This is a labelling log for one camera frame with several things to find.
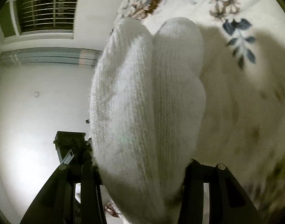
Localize barred window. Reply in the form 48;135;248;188
0;0;83;45

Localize white knit sweater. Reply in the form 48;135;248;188
89;16;207;224

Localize grey-green curtain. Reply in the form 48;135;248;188
0;48;103;66

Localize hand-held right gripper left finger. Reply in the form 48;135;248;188
19;160;107;224

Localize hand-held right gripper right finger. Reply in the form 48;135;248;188
177;158;262;224

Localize floral bed quilt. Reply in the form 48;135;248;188
105;0;285;224

